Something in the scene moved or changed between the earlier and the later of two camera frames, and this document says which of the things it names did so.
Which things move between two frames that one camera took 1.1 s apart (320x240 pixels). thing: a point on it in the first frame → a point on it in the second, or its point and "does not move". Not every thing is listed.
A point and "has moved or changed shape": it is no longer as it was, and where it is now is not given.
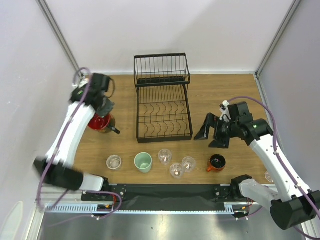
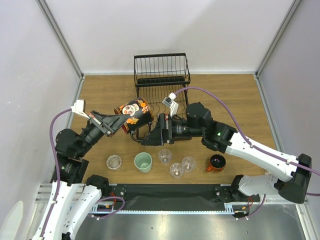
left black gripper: (108, 109) → (110, 122)
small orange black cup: (217, 163) does not move
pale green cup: (143, 162) does not move
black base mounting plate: (139, 197) does not move
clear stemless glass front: (176, 170) does not move
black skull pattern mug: (101, 123) has moved or changed shape
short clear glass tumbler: (113, 162) does not move
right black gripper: (219, 128) → (166, 130)
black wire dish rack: (163, 111) does not move
